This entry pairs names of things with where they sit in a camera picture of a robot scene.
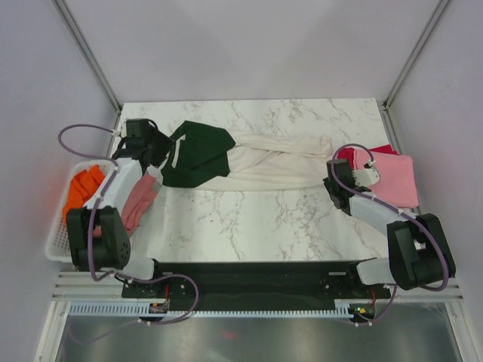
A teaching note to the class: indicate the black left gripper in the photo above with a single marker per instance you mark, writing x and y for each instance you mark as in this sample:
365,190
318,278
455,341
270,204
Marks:
165,142

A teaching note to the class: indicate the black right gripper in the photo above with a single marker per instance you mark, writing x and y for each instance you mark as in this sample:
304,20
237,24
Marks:
327,182

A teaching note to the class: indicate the cream and green Charlie Brown shirt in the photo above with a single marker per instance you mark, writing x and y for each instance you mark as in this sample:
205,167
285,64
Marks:
212,158

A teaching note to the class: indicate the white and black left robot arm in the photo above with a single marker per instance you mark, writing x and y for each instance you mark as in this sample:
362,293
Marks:
100,230

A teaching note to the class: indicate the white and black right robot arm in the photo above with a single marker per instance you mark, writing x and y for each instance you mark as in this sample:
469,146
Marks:
418,251

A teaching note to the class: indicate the crimson folded t shirt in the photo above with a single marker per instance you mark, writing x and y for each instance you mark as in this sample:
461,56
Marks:
358,157

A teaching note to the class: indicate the salmon pink t shirt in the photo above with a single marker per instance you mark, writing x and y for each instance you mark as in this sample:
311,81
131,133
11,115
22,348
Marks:
139,201

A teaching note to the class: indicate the light pink folded t shirt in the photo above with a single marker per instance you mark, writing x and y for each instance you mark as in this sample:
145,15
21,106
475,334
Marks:
396,184

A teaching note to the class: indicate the orange t shirt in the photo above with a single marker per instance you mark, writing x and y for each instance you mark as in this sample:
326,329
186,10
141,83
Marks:
82,187

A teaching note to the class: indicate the white plastic laundry basket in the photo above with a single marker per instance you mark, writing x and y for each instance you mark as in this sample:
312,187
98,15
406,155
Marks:
57,243

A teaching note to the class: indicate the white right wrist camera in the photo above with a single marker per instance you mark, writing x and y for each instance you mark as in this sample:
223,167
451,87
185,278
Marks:
366,176

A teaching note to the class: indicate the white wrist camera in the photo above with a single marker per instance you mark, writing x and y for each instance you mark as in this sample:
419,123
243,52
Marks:
366,176
120,130

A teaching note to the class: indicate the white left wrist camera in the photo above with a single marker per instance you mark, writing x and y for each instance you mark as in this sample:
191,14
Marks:
120,130

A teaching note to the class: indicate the white slotted cable duct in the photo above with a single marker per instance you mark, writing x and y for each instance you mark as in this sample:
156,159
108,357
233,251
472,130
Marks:
339,308

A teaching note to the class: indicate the left aluminium frame post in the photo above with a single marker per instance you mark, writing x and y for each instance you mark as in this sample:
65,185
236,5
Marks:
81,42

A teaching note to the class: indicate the aluminium frame post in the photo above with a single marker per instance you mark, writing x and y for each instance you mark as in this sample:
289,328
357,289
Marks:
432,23
81,42

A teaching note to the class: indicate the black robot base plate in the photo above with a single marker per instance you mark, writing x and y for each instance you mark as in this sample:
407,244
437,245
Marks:
178,269

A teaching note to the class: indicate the right aluminium frame post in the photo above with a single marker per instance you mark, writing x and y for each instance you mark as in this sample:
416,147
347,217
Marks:
432,23

